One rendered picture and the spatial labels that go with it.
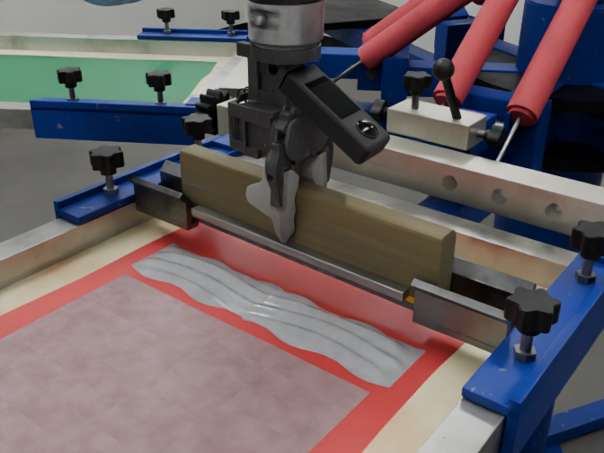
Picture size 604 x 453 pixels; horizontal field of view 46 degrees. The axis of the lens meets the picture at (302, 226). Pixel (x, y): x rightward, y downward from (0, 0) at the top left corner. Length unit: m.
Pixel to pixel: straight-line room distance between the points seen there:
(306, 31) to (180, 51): 1.13
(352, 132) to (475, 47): 0.55
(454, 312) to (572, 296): 0.13
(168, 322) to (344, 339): 0.19
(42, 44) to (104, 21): 3.47
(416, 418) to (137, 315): 0.31
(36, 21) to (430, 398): 4.62
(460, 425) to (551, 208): 0.39
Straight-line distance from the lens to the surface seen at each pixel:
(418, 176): 0.96
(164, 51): 1.83
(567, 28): 1.21
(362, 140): 0.69
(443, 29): 1.72
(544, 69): 1.16
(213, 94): 1.18
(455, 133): 0.98
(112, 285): 0.84
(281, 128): 0.72
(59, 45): 1.93
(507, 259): 0.86
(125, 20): 5.53
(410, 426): 0.64
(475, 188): 0.92
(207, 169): 0.85
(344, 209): 0.73
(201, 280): 0.82
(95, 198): 0.95
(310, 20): 0.70
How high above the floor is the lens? 1.39
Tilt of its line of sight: 27 degrees down
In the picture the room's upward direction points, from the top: straight up
